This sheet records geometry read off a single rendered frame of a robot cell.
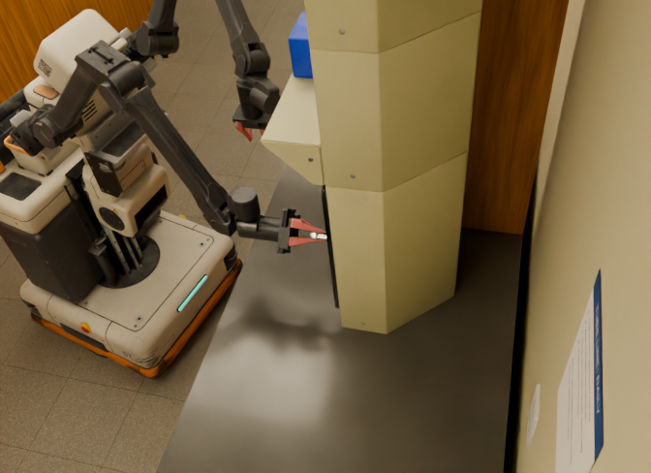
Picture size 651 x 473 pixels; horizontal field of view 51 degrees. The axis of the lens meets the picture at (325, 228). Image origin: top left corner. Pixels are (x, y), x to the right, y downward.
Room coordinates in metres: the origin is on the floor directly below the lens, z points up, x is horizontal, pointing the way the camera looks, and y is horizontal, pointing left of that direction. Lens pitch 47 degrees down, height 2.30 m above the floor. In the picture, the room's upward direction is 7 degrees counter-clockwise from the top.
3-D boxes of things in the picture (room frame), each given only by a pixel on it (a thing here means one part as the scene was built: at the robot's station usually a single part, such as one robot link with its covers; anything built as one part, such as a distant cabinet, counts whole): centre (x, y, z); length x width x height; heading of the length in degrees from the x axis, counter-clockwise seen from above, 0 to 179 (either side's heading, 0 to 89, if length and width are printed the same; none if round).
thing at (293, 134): (1.10, -0.01, 1.46); 0.32 x 0.11 x 0.10; 160
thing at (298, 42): (1.17, -0.04, 1.55); 0.10 x 0.10 x 0.09; 70
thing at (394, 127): (1.03, -0.18, 1.32); 0.32 x 0.25 x 0.77; 160
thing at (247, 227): (1.09, 0.17, 1.16); 0.07 x 0.06 x 0.07; 69
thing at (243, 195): (1.11, 0.19, 1.20); 0.12 x 0.09 x 0.11; 54
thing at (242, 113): (1.47, 0.15, 1.20); 0.10 x 0.07 x 0.07; 71
